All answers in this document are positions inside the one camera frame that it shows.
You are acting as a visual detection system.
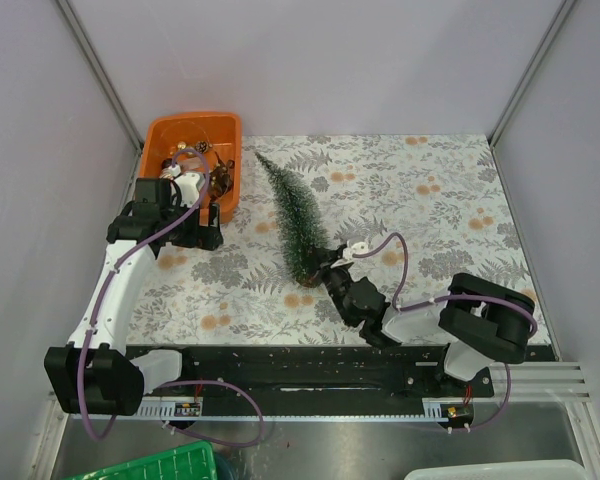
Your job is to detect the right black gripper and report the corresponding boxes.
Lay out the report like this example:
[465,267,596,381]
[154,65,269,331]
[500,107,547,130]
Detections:
[305,243,354,326]

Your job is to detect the orange plastic bin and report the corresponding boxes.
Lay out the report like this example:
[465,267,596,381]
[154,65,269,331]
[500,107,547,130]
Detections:
[139,111,244,225]

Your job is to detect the small green christmas tree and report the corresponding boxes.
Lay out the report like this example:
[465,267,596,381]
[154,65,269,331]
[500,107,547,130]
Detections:
[255,152,329,288]

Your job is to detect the white plastic container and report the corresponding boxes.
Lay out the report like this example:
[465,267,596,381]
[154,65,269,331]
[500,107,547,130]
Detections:
[405,460,591,480]

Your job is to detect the green plastic crate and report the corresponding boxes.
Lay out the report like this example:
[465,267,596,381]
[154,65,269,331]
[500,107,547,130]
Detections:
[73,441,218,480]

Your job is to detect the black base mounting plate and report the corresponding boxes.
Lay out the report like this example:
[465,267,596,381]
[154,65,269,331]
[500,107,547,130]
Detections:
[153,345,494,408]

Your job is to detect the white slotted cable duct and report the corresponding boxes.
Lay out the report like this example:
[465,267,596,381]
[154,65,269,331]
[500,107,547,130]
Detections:
[133,396,447,423]

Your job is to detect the brown leaf decoration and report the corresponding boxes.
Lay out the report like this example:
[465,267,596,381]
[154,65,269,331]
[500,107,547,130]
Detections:
[209,153,235,202]

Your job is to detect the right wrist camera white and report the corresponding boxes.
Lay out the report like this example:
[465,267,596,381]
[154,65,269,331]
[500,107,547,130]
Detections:
[340,240,369,261]

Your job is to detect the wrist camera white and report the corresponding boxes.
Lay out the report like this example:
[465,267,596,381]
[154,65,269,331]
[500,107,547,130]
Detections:
[163,167,204,208]
[340,240,369,261]

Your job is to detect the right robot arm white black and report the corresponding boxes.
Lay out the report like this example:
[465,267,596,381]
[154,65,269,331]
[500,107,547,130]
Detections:
[308,242,538,398]

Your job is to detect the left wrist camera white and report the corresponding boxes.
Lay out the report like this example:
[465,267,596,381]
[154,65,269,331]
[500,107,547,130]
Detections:
[163,167,204,208]

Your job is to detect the floral patterned table mat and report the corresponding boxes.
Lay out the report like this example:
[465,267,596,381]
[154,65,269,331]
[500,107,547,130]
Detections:
[127,135,535,345]

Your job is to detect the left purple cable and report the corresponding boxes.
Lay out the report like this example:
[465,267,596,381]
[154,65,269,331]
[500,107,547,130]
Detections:
[79,151,267,447]

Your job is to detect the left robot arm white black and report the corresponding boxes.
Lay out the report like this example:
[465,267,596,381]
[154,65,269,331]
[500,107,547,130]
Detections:
[44,172,223,416]

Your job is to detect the small gold ornament cluster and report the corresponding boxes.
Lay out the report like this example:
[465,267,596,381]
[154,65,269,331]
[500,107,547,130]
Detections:
[171,140,212,155]

